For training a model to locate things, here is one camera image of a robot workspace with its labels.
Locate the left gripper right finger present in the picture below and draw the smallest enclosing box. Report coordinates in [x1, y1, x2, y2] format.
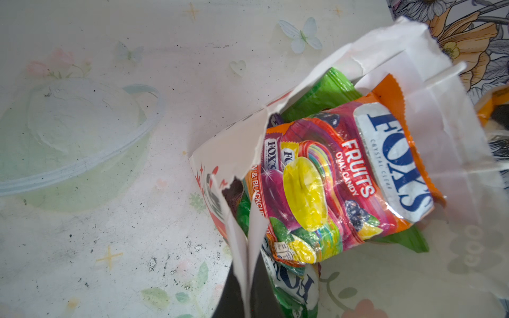
[251, 253, 284, 318]

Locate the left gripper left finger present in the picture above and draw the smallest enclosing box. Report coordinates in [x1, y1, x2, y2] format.
[212, 264, 245, 318]

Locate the Fox's spring tea candy bag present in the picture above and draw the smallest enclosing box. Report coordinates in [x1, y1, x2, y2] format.
[261, 240, 319, 317]

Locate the Fox's red fruit candy bag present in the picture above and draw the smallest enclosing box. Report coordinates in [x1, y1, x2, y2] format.
[244, 73, 447, 266]

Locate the white paper bag red flower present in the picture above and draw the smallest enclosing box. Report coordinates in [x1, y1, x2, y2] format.
[190, 18, 508, 317]

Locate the green Lays chips bag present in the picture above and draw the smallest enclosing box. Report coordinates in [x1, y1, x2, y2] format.
[236, 66, 430, 254]

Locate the small clear nut packet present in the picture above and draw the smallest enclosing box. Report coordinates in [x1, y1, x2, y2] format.
[475, 84, 508, 140]

